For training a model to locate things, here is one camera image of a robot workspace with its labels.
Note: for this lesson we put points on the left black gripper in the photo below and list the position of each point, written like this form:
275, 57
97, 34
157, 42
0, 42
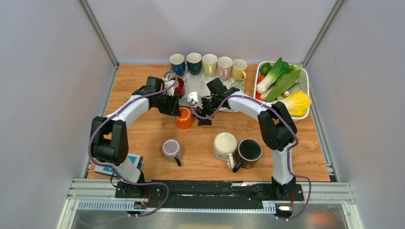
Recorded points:
172, 109

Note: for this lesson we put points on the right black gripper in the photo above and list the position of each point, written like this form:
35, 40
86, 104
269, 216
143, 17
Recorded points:
202, 109

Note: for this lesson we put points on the orange mug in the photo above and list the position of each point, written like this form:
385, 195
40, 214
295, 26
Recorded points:
185, 120

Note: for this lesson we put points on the red mug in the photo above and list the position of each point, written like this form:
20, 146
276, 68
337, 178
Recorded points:
180, 88

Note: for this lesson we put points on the cream cat pattern mug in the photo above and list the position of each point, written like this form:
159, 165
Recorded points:
225, 145

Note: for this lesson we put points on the mauve mug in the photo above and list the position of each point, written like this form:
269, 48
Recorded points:
172, 151

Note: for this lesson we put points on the blue mug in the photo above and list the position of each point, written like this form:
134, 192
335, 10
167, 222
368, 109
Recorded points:
177, 62

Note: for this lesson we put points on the teal mug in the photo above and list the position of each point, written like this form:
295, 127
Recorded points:
194, 63

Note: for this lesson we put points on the light green faceted mug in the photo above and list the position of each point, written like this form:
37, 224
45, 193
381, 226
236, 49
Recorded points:
209, 63

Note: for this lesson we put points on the pink mug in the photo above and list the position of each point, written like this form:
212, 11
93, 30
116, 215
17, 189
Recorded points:
224, 67

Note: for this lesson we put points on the pale yellow mug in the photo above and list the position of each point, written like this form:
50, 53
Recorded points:
239, 69

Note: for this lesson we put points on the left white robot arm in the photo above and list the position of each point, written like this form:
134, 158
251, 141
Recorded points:
108, 143

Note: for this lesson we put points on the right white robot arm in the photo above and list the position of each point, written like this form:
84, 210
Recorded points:
277, 128

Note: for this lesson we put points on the black floral mug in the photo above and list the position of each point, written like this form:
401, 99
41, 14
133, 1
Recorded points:
247, 154

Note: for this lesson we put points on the leaf pattern tray mat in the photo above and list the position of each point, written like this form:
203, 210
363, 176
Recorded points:
198, 83

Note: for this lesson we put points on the orange toy pumpkin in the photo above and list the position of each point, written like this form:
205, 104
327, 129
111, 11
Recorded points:
258, 96

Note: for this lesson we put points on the blue booklet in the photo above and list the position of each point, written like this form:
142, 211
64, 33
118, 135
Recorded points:
135, 159

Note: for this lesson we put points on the red tomato toy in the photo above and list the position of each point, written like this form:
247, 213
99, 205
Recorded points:
261, 78

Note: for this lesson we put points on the green bell pepper toy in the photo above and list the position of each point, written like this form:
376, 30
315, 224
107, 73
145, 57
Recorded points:
265, 68

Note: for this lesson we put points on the green bok choy toy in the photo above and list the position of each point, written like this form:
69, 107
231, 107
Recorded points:
279, 79

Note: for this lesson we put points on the white vegetable tub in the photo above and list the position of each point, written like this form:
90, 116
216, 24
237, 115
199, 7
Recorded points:
303, 85

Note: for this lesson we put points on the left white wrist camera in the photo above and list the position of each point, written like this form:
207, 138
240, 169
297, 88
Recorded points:
170, 86

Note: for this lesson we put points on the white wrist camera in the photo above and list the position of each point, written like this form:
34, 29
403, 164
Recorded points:
170, 86
193, 99

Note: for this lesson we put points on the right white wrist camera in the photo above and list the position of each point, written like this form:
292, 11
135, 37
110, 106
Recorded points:
193, 99

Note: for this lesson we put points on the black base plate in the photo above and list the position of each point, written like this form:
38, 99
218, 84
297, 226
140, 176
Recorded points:
207, 194

